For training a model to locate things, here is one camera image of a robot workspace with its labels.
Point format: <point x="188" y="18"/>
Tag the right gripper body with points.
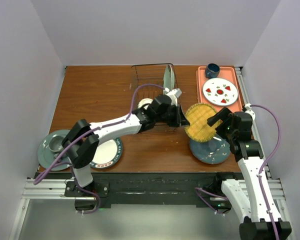
<point x="224" y="129"/>

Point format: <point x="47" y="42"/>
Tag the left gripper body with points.
<point x="172" y="117"/>

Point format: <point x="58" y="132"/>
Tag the yellow green ribbed plate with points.
<point x="199" y="130"/>

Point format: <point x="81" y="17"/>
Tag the dark blue plate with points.
<point x="214" y="151"/>

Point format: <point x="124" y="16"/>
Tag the mint green flower plate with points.
<point x="169" y="77"/>

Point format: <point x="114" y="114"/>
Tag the black wire dish rack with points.
<point x="147" y="82"/>

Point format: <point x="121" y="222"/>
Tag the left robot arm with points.
<point x="82" y="141"/>

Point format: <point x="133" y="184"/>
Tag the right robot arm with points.
<point x="258" y="215"/>

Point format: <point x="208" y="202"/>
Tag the watermelon pattern plate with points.
<point x="220" y="92"/>

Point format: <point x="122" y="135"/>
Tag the dark blue mug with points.
<point x="212" y="71"/>

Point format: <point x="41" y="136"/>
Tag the white plate green lettered rim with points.
<point x="107" y="154"/>

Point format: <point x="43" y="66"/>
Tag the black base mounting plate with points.
<point x="161" y="188"/>

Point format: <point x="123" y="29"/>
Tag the grey ceramic cup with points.
<point x="55" y="145"/>

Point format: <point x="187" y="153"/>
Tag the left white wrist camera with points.
<point x="173" y="94"/>

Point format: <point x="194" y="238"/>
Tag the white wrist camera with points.
<point x="247" y="108"/>
<point x="173" y="94"/>

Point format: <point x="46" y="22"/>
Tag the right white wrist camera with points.
<point x="247" y="108"/>

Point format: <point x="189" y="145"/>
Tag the aluminium frame rail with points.
<point x="47" y="189"/>

